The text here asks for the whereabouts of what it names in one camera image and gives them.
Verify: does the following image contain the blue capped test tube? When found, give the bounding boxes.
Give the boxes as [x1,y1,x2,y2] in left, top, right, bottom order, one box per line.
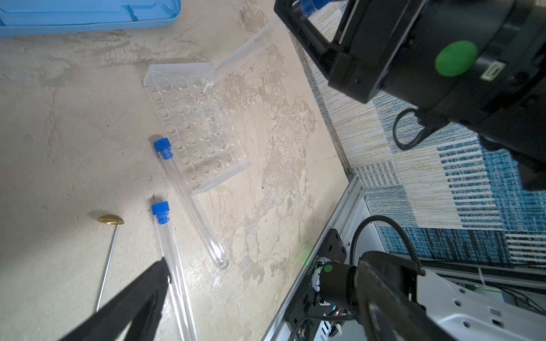
[153,138,229,270]
[152,201,198,341]
[203,1,330,89]

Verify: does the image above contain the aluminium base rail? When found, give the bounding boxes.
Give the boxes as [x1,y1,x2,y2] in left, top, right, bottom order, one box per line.
[262,175,369,340]

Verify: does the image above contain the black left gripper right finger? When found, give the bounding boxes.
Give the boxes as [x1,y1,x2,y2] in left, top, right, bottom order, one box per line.
[355,261,454,340]

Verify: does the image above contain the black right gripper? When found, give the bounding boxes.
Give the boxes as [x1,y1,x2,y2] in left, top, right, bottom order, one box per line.
[274,1,545,190]

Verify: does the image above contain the blue plastic bin lid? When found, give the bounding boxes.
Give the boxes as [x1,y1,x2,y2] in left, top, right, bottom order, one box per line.
[1,0,182,38]

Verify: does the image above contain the clear plastic tube rack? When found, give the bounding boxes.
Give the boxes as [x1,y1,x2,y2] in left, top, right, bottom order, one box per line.
[143,63,251,195]

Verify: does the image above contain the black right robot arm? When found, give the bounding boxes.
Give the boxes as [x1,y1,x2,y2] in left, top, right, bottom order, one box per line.
[265,1,545,340]

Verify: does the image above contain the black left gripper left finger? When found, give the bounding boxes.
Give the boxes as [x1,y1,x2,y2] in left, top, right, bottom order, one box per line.
[62,259,170,340]

